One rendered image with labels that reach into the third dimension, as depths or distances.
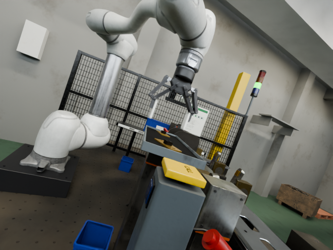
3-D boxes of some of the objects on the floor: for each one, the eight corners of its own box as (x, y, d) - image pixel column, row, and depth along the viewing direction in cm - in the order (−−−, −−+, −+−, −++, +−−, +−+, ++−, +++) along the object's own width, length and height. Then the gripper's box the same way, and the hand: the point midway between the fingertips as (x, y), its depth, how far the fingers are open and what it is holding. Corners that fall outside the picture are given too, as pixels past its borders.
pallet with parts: (306, 205, 578) (310, 197, 577) (335, 220, 508) (339, 212, 506) (289, 202, 534) (292, 193, 533) (317, 218, 464) (321, 208, 462)
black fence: (203, 245, 187) (253, 117, 180) (22, 197, 161) (72, 45, 154) (199, 236, 201) (246, 116, 194) (32, 191, 175) (78, 51, 168)
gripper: (157, 52, 54) (135, 113, 55) (219, 82, 61) (198, 136, 62) (153, 57, 61) (134, 112, 62) (208, 84, 68) (191, 132, 69)
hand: (167, 121), depth 62 cm, fingers open, 13 cm apart
